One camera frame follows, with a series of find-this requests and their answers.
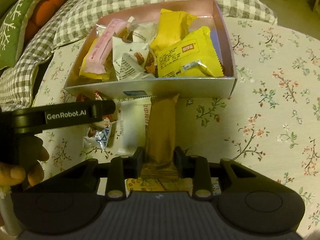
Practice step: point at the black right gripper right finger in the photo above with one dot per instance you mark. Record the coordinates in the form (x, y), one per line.
(199, 170)

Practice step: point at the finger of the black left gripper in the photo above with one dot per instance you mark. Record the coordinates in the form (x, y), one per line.
(37, 119)

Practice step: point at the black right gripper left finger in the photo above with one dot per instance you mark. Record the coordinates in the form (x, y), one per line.
(118, 170)

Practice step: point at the orange cracker pack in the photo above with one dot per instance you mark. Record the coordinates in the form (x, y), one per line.
(157, 185)

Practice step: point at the gold snack bar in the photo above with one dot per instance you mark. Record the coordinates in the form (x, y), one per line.
(161, 140)

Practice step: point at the white bar snack pack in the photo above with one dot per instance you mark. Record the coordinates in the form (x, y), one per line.
(134, 120)

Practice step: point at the red candy pack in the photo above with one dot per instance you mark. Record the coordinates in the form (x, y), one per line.
(105, 120)

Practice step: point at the pink snack bar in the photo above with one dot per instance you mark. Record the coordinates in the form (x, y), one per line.
(105, 33)

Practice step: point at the white triangular snack pack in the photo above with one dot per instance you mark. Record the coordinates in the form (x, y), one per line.
(130, 60)

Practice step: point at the square yellow snack pack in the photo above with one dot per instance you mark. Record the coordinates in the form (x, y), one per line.
(194, 56)

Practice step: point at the long yellow snack pack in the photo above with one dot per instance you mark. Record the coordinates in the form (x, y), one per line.
(173, 26)

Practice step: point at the silver truffle candy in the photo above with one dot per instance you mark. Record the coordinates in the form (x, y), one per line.
(96, 138)

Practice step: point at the person's left hand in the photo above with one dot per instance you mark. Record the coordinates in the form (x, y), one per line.
(12, 175)

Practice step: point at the grey checkered sofa cover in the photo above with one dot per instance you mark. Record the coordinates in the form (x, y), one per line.
(41, 73)

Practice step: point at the floral tablecloth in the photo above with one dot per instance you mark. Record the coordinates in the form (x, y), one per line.
(269, 124)

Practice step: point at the green embroidered pillow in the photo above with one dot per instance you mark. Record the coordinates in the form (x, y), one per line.
(13, 31)

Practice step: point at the small orange cushion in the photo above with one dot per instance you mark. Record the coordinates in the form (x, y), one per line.
(43, 12)

